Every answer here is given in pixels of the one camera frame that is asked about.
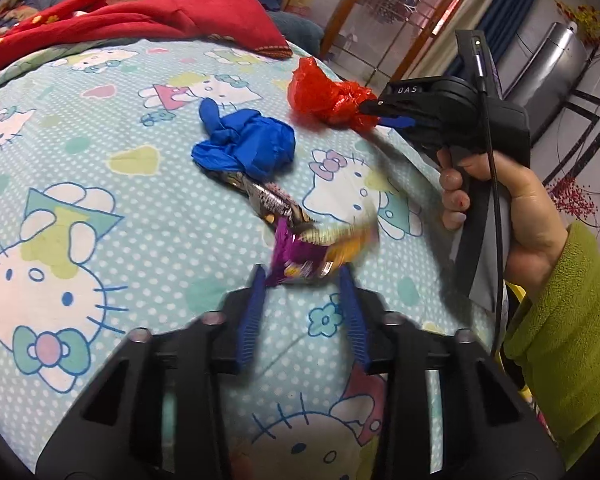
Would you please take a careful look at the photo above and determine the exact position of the red plastic bag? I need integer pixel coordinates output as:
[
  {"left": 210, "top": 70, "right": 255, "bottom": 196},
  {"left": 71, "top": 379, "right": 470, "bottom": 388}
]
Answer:
[{"left": 287, "top": 56, "right": 378, "bottom": 133}]

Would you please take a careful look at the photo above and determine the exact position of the purple candy wrapper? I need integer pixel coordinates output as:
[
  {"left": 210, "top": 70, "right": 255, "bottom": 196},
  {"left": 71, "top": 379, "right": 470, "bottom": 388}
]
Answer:
[{"left": 265, "top": 216, "right": 379, "bottom": 287}]

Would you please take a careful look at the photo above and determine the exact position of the brown chocolate bar wrapper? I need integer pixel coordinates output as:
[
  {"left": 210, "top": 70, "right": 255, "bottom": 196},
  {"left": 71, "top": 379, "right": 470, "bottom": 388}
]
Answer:
[{"left": 204, "top": 170, "right": 315, "bottom": 232}]

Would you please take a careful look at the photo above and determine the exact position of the blue rubber glove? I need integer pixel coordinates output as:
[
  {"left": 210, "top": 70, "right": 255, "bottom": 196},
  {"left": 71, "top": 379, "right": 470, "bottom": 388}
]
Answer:
[{"left": 192, "top": 98, "right": 296, "bottom": 182}]

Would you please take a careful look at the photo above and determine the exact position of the person's right hand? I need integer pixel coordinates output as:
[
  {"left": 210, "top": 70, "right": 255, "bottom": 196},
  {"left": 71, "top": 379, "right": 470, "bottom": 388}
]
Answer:
[{"left": 437, "top": 150, "right": 568, "bottom": 301}]

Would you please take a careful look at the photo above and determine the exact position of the silver tower air conditioner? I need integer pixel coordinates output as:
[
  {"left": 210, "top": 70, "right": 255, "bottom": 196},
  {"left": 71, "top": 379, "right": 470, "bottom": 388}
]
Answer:
[{"left": 505, "top": 22, "right": 588, "bottom": 142}]

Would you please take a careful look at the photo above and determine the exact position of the green fleece right sleeve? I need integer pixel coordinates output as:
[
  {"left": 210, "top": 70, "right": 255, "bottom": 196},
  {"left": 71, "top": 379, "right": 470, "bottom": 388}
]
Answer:
[{"left": 504, "top": 222, "right": 600, "bottom": 468}]

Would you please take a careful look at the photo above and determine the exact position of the wooden glass sliding door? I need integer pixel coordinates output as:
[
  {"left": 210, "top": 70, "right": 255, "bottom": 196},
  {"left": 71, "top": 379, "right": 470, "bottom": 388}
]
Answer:
[{"left": 283, "top": 0, "right": 463, "bottom": 92}]

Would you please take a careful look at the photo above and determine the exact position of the red berry branch decoration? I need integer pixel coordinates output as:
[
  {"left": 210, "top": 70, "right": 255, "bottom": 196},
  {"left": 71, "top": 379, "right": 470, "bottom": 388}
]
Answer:
[{"left": 548, "top": 177, "right": 598, "bottom": 221}]

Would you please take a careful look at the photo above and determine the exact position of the blue curtain right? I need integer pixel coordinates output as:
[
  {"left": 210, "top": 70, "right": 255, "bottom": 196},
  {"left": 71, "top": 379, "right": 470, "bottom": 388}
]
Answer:
[{"left": 455, "top": 0, "right": 534, "bottom": 64}]

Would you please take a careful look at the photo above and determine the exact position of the yellow red flower decoration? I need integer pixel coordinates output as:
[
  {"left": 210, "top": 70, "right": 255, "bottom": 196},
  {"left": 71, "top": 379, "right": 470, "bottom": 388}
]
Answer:
[{"left": 554, "top": 0, "right": 600, "bottom": 49}]

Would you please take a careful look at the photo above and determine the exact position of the Hello Kitty teal quilt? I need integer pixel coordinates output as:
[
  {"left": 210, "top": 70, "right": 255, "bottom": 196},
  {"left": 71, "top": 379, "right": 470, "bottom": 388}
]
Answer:
[{"left": 0, "top": 40, "right": 492, "bottom": 467}]

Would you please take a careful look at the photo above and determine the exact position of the red blanket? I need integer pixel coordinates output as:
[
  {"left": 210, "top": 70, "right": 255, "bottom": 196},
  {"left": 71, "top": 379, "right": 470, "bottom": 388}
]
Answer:
[{"left": 0, "top": 0, "right": 291, "bottom": 70}]

